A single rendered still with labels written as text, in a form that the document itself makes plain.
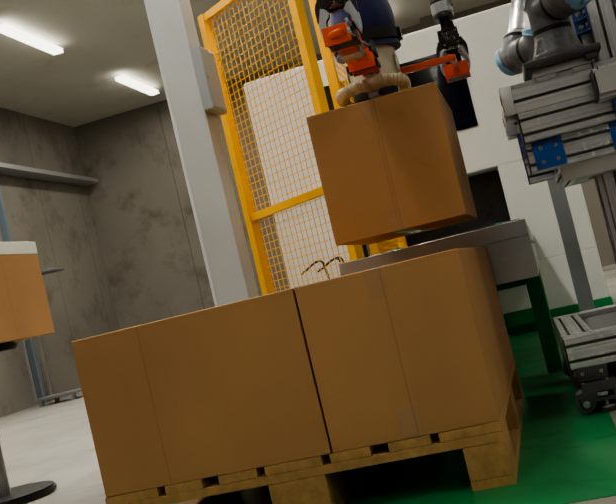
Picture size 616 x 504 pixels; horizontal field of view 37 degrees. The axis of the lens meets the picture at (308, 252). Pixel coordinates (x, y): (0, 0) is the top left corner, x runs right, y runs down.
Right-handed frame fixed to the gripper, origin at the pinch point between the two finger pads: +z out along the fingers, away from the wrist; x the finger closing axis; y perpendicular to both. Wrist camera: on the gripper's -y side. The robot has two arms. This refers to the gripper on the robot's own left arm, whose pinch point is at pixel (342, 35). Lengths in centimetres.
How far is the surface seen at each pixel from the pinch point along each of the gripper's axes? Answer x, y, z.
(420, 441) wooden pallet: 1, -31, 104
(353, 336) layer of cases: 11, -30, 77
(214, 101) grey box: 86, 166, -33
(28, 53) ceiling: 443, 712, -280
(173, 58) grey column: 100, 165, -58
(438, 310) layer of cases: -10, -31, 76
